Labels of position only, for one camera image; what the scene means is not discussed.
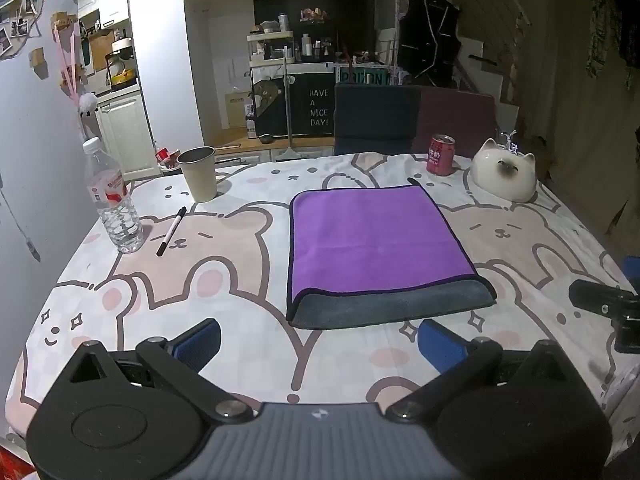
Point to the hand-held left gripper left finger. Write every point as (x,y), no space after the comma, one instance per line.
(199,344)

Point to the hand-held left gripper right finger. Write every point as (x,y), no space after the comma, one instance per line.
(442,349)

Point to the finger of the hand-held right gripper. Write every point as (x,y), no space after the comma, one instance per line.
(595,297)

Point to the purple and grey towel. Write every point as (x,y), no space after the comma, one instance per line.
(370,240)

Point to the bear printed tablecloth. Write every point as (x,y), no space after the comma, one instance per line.
(225,280)

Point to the black marker pen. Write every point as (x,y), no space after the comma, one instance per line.
(171,231)

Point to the white cat-shaped ceramic bowl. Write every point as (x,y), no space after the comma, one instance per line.
(502,175)

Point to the clear plastic water bottle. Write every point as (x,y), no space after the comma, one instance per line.
(117,210)

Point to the beige paper cup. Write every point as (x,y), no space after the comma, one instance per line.
(198,175)

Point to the clear glass figurine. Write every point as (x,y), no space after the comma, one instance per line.
(508,141)

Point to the red snack packet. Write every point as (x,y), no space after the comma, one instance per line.
(167,157)

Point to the red soda can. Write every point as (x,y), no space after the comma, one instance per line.
(440,157)

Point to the red cloth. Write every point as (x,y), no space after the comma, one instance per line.
(15,460)

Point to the white kitchen cabinet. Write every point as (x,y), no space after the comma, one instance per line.
(125,135)

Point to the maroon chair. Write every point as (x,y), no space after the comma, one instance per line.
(457,115)

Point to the brown paper bag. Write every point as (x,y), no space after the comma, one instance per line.
(236,110)

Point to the floor squeegee with pole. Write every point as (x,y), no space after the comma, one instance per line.
(287,120)

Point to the dark chair back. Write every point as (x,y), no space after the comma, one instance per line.
(375,115)

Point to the black cloth banner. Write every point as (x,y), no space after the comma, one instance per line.
(312,105)

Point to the white plush toy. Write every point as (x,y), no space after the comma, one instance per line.
(88,103)

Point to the dark hanging garment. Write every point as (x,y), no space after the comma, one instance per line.
(612,20)

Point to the green sign plate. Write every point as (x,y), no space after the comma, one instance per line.
(362,76)

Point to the white storage rack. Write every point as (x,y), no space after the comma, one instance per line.
(270,62)

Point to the pink ribbon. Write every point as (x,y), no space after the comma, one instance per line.
(74,60)

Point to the black jacket with white trim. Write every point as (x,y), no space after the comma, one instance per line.
(429,35)

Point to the wall photos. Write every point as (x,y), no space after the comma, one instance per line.
(11,35)

